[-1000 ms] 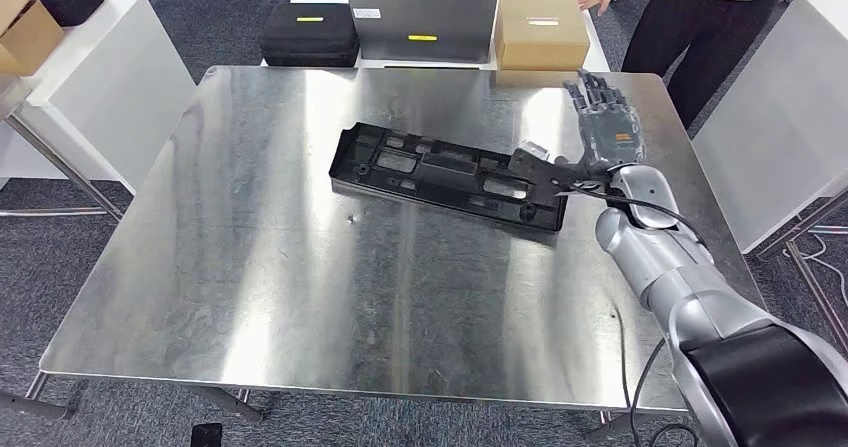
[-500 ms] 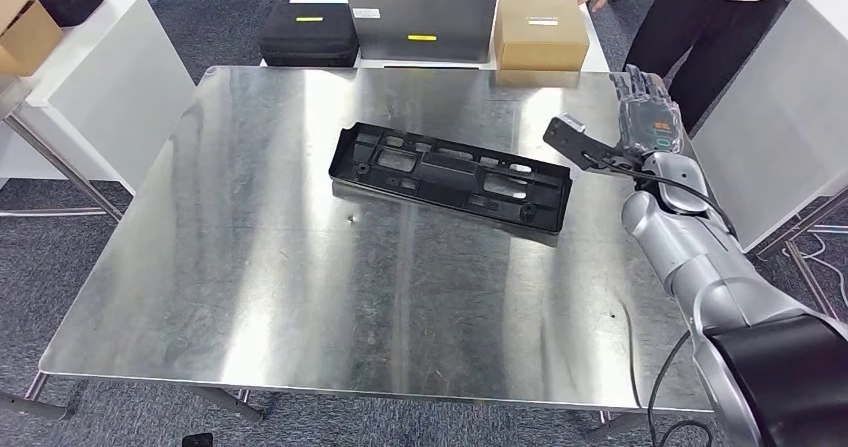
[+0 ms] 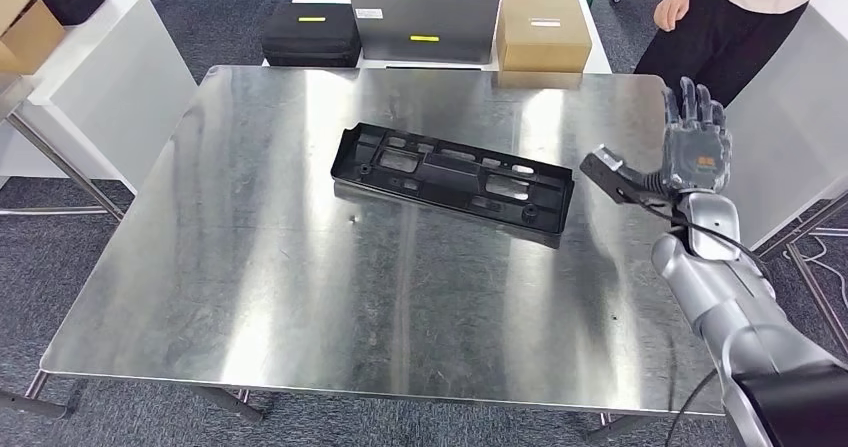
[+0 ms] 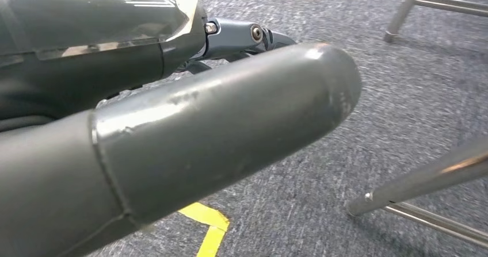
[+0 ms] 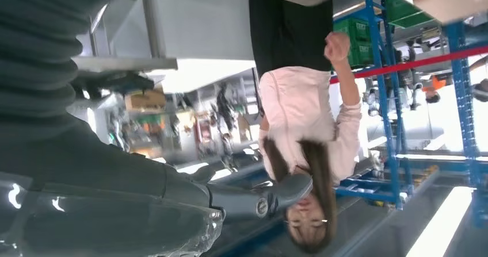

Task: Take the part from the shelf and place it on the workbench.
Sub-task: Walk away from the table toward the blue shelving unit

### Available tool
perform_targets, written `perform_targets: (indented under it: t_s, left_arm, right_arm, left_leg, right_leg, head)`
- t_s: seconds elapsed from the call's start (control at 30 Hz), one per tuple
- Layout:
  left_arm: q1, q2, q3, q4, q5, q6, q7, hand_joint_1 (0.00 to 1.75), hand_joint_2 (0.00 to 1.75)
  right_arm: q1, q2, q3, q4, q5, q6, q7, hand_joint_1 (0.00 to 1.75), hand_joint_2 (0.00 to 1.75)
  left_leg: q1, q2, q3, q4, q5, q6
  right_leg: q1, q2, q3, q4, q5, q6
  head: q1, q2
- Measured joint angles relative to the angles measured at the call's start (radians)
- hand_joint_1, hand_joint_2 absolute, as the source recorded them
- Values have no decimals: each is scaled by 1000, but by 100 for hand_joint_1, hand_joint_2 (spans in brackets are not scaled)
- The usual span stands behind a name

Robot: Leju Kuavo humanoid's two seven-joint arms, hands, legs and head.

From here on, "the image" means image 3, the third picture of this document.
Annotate person's right hand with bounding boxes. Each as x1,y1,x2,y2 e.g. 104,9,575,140
653,0,692,33

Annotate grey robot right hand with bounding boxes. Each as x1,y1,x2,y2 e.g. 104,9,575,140
641,76,734,197

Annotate long black plastic part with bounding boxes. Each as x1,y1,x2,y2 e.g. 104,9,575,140
329,122,576,237

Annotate stainless steel workbench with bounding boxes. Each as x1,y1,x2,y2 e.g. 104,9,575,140
0,64,730,443

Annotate person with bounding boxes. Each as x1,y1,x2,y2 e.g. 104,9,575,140
633,0,846,109

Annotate white cabinet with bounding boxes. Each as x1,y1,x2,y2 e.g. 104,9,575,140
722,0,848,251
0,0,199,197

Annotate cardboard box with yellow label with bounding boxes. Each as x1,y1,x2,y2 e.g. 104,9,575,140
495,0,594,74

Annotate grey laptop with yellow label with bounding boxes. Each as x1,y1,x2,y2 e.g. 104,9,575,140
348,0,502,66

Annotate plain cardboard box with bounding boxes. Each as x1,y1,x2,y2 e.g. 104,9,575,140
0,0,68,76

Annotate black camera bracket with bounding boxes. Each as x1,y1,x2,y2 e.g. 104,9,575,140
579,152,672,207

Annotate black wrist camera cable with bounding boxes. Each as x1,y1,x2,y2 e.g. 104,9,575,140
639,202,774,281

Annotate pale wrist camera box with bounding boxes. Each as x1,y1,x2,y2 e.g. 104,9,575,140
591,145,625,172

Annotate white floor cable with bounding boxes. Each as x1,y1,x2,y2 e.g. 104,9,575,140
781,235,848,288

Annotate steel table frame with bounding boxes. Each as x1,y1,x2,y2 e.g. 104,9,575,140
755,192,848,359

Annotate black hanging cable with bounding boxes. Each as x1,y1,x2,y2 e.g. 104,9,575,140
664,367,721,447

